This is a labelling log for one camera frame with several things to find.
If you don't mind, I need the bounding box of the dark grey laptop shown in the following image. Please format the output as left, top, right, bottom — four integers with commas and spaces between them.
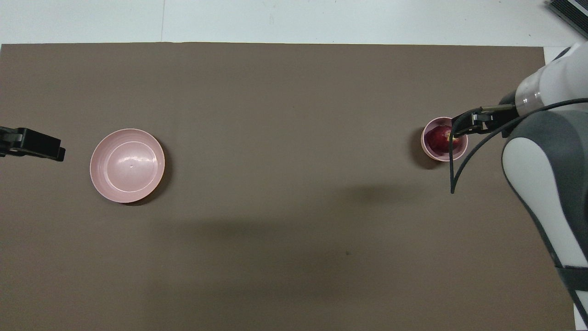
546, 0, 588, 41

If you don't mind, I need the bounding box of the red apple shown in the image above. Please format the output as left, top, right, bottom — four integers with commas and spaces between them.
425, 126, 464, 154

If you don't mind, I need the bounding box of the brown table mat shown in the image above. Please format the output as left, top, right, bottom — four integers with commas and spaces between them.
0, 42, 577, 331

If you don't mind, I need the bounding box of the pink bowl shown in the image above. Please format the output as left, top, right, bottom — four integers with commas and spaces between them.
421, 117, 469, 162

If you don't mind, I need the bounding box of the pink plate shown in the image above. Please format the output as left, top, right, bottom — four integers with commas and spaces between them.
90, 128, 166, 204

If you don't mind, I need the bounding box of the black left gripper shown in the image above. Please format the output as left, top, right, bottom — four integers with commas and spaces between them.
0, 126, 66, 161

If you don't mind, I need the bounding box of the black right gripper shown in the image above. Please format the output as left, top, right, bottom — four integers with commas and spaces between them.
452, 91, 522, 138

